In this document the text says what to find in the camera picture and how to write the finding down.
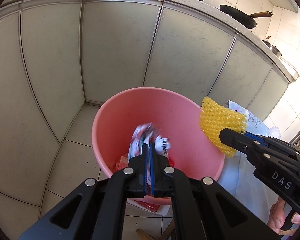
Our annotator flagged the black wok with brown handle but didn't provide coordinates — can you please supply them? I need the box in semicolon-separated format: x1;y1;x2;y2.
219;4;274;29

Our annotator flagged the blue floral tablecloth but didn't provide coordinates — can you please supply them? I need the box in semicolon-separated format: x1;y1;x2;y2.
219;100;300;228

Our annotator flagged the white plastic container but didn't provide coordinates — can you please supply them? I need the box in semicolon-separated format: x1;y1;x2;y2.
281;57;300;82

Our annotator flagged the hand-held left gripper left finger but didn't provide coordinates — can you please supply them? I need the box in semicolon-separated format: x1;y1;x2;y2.
19;142;150;240

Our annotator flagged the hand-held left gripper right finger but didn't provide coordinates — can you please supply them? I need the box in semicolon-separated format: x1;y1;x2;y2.
150;143;283;240

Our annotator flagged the printed wrapper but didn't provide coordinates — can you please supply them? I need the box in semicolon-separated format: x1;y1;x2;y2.
130;122;171;156

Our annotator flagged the person's right hand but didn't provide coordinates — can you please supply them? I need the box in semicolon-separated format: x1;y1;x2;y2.
269;195;300;234

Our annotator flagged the red and white paper packet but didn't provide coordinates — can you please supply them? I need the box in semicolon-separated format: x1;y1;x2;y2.
133;198;173;217

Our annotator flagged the white plastic bag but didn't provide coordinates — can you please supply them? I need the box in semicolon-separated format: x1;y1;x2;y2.
265;126;283;138

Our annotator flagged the wooden stick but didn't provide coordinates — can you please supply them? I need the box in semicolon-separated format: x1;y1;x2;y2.
136;228;153;240

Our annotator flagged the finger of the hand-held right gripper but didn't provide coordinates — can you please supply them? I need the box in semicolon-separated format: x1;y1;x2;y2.
244;131;300;163
219;128;300;171

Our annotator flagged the yellow foam net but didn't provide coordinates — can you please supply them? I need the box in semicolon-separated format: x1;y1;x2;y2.
199;97;248;158

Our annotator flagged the steel bowl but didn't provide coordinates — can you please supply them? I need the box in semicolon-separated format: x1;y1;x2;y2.
262;36;283;57

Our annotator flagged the grey kitchen cabinet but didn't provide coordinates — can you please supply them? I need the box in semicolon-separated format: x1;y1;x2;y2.
0;0;291;146

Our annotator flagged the pink plastic bucket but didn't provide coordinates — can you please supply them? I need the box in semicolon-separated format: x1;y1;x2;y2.
91;87;226;206

